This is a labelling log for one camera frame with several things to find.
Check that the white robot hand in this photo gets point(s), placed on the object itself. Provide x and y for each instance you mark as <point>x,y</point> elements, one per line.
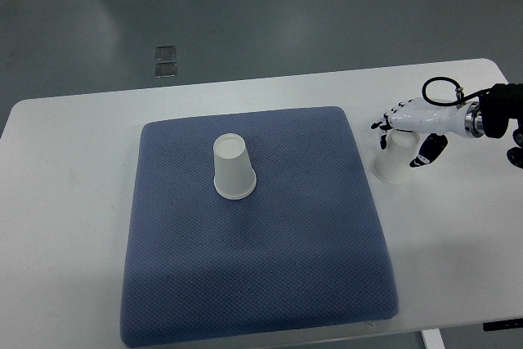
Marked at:
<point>417,115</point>

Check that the white paper cup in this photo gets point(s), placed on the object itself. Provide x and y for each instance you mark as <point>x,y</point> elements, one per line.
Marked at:
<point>391,165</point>
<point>234,177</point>

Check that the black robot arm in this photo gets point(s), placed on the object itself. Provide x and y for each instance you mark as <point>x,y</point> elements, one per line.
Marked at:
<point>486,112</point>

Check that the blue quilted cushion mat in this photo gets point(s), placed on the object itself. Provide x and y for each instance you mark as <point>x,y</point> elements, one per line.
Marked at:
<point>304,249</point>

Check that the white paper cup on mat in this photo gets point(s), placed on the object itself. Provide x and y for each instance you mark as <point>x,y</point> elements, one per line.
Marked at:
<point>234,177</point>

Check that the white table leg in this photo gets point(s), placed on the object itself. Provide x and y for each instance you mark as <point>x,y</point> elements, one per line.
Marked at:
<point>432,339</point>

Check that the black table control panel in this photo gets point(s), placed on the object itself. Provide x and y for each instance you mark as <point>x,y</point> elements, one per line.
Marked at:
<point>501,325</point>

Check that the lower metal floor plate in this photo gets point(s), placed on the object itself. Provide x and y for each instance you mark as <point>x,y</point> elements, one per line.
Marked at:
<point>165,69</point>

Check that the metal floor plate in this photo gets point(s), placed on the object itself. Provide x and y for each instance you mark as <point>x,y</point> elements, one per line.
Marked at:
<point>165,53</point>
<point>165,69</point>

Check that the upper metal floor plate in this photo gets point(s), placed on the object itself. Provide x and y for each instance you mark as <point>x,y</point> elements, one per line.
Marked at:
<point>165,53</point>

